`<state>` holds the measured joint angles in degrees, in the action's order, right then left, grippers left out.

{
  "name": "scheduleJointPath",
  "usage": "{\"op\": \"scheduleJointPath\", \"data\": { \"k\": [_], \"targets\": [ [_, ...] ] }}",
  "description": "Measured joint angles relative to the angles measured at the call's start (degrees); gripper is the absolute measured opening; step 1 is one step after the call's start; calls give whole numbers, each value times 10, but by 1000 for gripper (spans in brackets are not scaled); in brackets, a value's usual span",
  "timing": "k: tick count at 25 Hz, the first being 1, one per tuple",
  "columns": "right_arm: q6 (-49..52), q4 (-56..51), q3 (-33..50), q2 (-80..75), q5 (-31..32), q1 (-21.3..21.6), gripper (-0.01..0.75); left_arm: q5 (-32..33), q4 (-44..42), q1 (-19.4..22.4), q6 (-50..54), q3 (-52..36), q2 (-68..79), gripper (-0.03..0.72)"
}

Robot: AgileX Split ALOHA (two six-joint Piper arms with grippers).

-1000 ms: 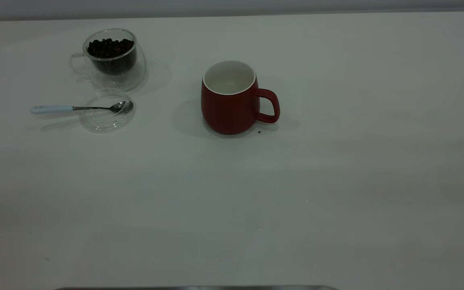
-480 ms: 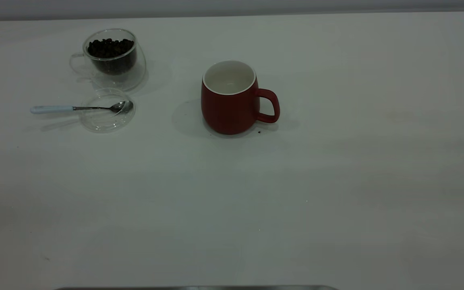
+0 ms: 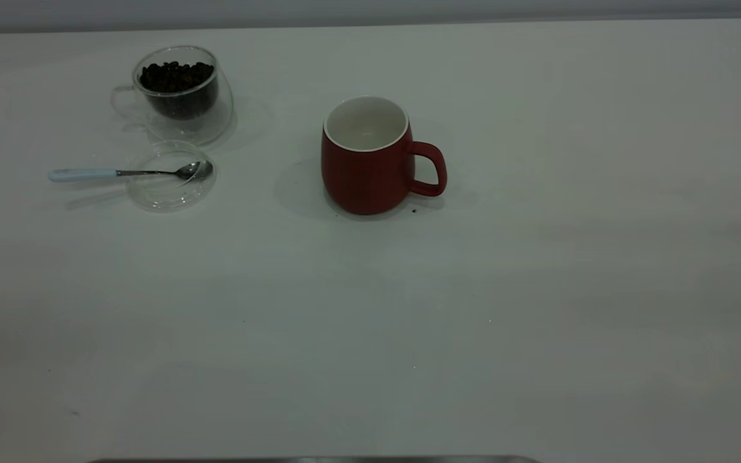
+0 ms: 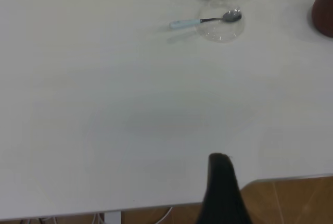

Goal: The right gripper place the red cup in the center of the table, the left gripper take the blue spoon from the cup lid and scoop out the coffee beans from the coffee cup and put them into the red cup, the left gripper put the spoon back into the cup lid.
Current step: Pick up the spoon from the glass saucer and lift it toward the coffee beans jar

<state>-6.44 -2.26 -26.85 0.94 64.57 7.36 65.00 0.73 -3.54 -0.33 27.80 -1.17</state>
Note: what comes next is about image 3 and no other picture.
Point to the red ceramic mug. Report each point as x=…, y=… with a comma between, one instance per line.
x=364, y=180

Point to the round clear glass lid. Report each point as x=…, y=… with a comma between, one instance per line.
x=168, y=196

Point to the dark coffee beans pile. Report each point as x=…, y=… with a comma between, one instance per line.
x=176, y=80

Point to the clear double-wall glass cup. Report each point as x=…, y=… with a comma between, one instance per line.
x=210, y=125

